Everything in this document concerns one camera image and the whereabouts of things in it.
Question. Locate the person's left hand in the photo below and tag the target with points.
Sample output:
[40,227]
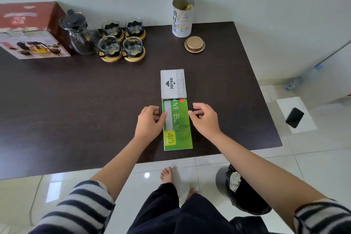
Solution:
[148,129]

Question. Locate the person's right hand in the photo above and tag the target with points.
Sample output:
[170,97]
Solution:
[207,122]

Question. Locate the pink green paper package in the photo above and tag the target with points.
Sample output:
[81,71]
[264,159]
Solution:
[181,132]

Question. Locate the round gold tin lid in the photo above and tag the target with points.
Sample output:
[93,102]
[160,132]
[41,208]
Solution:
[194,44]

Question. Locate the white tea tin gold lid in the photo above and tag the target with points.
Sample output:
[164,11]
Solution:
[182,20]

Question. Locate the glass teapot with black lid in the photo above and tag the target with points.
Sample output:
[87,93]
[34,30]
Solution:
[79,36]

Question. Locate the red cardboard tea set box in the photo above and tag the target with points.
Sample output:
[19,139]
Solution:
[27,17]

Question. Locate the person's left forearm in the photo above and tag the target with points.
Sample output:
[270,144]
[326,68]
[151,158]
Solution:
[120,168]

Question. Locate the person's right forearm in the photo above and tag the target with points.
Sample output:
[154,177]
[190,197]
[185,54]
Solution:
[263,176]

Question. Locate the person's left foot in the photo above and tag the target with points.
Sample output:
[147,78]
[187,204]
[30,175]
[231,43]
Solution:
[167,175]

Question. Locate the person's foot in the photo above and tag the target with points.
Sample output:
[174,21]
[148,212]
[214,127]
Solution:
[191,193]
[167,175]

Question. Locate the white black small box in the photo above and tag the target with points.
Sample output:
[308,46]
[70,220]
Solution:
[172,84]

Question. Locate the person's right foot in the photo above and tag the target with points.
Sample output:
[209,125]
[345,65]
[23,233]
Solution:
[191,193]

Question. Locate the white flat floor box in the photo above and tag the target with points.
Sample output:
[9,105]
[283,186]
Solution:
[285,105]

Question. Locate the bin with black bag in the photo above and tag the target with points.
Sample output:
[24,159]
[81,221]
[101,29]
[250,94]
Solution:
[246,201]

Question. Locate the black phone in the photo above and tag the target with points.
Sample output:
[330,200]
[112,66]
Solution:
[294,118]

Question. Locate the black trousers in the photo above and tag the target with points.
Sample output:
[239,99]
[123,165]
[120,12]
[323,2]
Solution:
[175,214]

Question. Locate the clear water bottle blue cap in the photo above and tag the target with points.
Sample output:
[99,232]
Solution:
[299,81]

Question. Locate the white cabinet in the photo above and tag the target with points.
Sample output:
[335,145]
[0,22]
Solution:
[334,77]

